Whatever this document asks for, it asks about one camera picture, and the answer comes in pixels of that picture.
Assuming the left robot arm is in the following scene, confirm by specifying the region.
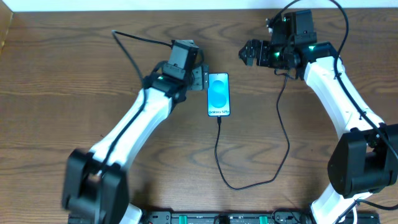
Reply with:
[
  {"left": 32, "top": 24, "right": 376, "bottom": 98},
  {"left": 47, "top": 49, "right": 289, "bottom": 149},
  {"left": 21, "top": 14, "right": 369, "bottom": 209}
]
[{"left": 62, "top": 40, "right": 208, "bottom": 223}]

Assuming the black left camera cable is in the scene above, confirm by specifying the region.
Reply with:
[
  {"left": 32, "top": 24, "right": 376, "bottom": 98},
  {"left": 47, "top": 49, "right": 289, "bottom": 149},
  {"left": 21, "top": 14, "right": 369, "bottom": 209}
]
[{"left": 93, "top": 29, "right": 174, "bottom": 224}]

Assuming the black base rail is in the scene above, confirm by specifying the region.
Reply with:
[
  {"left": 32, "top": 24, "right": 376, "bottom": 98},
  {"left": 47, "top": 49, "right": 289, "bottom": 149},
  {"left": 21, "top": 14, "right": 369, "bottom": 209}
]
[{"left": 67, "top": 210, "right": 381, "bottom": 224}]

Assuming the black USB charging cable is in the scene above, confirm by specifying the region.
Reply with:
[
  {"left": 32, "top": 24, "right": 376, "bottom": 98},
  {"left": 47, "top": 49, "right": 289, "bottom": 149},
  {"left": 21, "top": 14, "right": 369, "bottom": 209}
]
[{"left": 213, "top": 70, "right": 292, "bottom": 191}]

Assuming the blue screen Galaxy smartphone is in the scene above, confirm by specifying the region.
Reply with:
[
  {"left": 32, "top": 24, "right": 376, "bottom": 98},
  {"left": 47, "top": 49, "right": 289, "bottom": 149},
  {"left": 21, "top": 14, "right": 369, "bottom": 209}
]
[{"left": 207, "top": 73, "right": 231, "bottom": 117}]

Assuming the black right camera cable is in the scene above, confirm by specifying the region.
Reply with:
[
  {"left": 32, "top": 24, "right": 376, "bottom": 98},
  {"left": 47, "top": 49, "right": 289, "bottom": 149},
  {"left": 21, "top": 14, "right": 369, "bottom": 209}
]
[{"left": 270, "top": 0, "right": 398, "bottom": 224}]

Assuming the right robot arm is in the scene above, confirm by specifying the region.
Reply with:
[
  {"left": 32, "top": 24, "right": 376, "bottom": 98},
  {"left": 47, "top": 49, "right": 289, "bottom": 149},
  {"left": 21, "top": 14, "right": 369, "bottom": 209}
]
[{"left": 238, "top": 10, "right": 397, "bottom": 223}]

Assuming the black camera cable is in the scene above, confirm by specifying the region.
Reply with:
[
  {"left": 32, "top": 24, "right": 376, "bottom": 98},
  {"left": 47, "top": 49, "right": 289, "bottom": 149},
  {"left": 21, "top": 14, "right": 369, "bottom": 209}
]
[
  {"left": 270, "top": 0, "right": 398, "bottom": 224},
  {"left": 93, "top": 29, "right": 174, "bottom": 224}
]

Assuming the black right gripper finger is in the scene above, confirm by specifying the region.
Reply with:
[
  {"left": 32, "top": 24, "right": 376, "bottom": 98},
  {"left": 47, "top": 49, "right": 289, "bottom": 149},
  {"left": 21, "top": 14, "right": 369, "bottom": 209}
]
[
  {"left": 239, "top": 39, "right": 258, "bottom": 53},
  {"left": 238, "top": 51, "right": 256, "bottom": 66}
]

